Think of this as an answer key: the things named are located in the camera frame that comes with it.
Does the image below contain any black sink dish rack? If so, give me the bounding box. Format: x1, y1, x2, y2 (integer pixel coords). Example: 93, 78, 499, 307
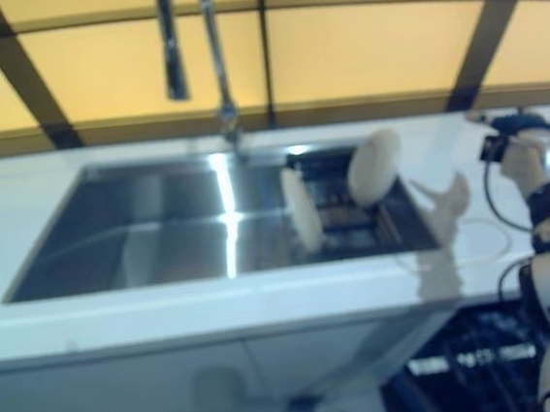
281, 138, 407, 260

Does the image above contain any cream round plate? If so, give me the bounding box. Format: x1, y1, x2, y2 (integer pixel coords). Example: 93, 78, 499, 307
343, 127, 408, 209
279, 165, 328, 254

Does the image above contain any yellow dark framed window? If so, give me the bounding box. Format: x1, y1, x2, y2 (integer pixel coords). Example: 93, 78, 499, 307
0, 0, 550, 158

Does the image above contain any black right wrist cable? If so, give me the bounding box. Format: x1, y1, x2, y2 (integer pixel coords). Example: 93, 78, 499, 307
480, 156, 543, 302

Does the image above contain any chrome kitchen faucet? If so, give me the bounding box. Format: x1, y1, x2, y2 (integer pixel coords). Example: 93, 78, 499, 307
155, 0, 248, 169

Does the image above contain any stainless steel sink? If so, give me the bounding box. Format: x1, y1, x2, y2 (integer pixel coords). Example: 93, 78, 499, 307
0, 130, 445, 305

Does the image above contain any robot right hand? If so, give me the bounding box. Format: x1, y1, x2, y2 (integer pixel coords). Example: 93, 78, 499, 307
496, 143, 548, 193

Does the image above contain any wire dishwasher rack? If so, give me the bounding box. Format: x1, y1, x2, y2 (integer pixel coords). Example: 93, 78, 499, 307
397, 300, 550, 412

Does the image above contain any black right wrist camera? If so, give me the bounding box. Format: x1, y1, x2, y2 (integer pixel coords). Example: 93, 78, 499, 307
478, 132, 513, 166

